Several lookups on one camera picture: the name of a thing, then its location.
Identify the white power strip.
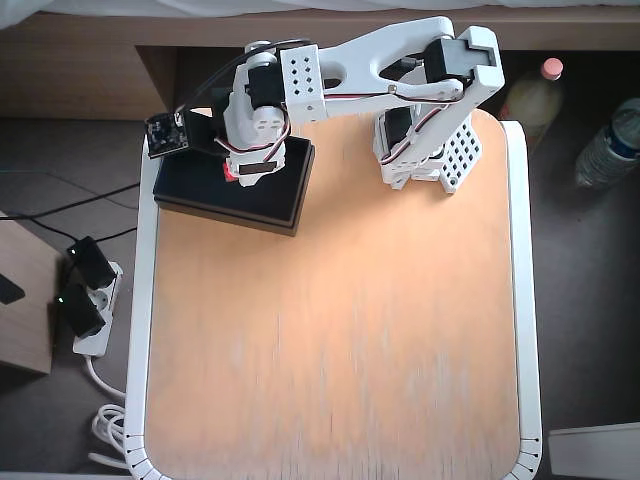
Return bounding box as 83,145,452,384
72,259,125,357

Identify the black flat device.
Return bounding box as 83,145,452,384
0,272,26,306

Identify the black rectangular bin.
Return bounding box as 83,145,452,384
152,107,318,239

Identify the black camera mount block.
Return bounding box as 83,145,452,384
181,107,222,156

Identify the white power cable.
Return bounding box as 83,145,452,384
83,352,132,472

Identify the black camera cable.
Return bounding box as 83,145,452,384
174,38,314,117

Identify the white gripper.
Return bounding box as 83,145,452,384
212,87,292,189

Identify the clear plastic water bottle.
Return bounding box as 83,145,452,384
574,97,640,189

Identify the black power adapter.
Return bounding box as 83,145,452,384
65,235,117,290
53,283,108,339

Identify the black floor cable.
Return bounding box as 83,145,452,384
0,177,142,222

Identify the black camera circuit board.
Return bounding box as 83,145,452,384
144,112,191,161

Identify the red black white servo wire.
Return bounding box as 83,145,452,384
322,82,482,167
212,104,293,155

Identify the white box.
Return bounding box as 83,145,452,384
547,422,640,479

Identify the yellow bottle pink cap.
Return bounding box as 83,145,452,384
499,57,567,151

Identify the wooden side box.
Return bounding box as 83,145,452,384
0,212,64,376

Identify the white table frame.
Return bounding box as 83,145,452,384
122,107,545,480

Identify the wooden bed frame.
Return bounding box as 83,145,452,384
0,9,640,121

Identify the white bedsheet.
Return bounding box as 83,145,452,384
0,0,640,30

